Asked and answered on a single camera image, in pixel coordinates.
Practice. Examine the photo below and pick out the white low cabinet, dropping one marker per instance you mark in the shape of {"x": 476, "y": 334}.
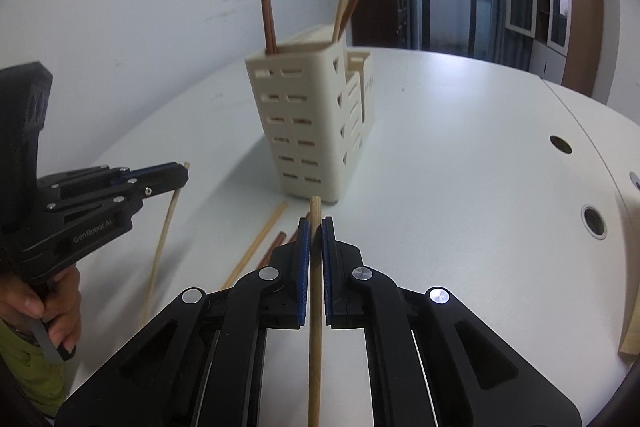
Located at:
{"x": 547, "y": 59}

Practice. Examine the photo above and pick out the wooden cabinet with glass door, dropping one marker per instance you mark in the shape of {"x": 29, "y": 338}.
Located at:
{"x": 580, "y": 22}

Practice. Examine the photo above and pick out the cream slotted utensil holder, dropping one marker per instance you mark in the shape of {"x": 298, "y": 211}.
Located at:
{"x": 305, "y": 117}

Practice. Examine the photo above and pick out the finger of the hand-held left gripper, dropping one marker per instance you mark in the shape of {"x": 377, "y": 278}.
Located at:
{"x": 160, "y": 191}
{"x": 150, "y": 174}

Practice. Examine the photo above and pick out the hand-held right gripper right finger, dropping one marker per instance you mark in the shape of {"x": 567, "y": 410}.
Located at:
{"x": 327, "y": 272}

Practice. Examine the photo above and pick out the light wooden chopstick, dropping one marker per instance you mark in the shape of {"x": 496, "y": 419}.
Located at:
{"x": 315, "y": 357}
{"x": 162, "y": 237}
{"x": 339, "y": 19}
{"x": 255, "y": 246}

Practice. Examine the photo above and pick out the yellow-green shirt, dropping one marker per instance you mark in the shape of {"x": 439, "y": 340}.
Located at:
{"x": 30, "y": 382}

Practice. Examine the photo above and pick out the person's left hand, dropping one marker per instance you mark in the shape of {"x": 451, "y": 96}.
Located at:
{"x": 65, "y": 307}

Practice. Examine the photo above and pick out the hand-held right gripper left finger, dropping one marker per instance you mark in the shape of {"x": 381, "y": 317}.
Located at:
{"x": 303, "y": 272}

